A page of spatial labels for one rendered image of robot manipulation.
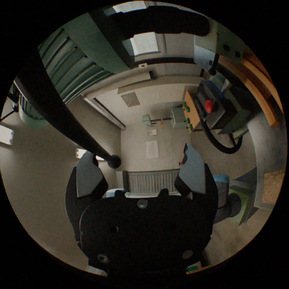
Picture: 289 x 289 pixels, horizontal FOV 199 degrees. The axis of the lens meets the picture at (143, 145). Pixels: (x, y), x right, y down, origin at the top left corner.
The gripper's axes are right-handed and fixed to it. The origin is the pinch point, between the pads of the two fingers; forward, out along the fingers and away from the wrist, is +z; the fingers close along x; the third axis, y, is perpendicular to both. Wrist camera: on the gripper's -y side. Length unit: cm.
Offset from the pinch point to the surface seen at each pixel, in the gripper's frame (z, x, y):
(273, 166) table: -14.4, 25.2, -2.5
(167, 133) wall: 257, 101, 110
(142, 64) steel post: 129, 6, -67
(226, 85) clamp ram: 2.8, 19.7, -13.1
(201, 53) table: 18.0, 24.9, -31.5
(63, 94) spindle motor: -0.2, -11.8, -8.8
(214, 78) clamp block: 7.7, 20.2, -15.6
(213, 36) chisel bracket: -3.1, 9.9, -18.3
